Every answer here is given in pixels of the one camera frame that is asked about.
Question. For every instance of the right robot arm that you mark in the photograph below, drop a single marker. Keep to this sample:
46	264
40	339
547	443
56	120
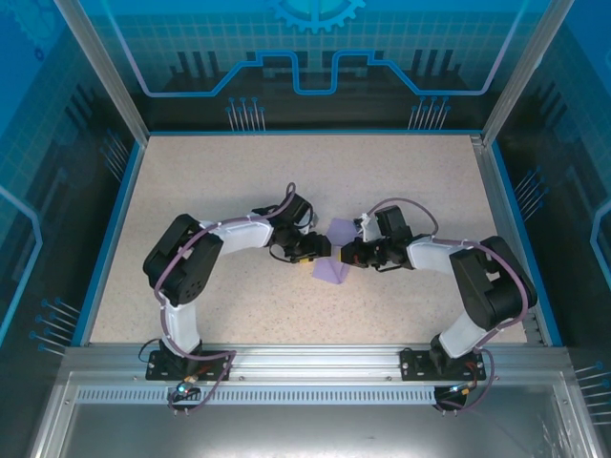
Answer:
487	286

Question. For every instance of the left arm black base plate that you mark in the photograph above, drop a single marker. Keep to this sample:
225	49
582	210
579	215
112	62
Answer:
215	365

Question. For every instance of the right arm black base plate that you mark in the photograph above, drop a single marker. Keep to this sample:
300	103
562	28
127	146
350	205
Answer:
415	365

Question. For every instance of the aluminium frame post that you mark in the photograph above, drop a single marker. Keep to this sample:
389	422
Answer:
520	71
110	81

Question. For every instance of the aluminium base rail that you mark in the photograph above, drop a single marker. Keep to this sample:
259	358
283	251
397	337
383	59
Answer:
315	362

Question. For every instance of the purple paper sheet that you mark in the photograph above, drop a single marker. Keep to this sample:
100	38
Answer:
329	274

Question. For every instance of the aluminium side rail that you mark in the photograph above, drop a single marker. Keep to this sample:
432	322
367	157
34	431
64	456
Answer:
494	191

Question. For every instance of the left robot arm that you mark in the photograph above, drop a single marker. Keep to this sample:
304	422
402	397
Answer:
186	267

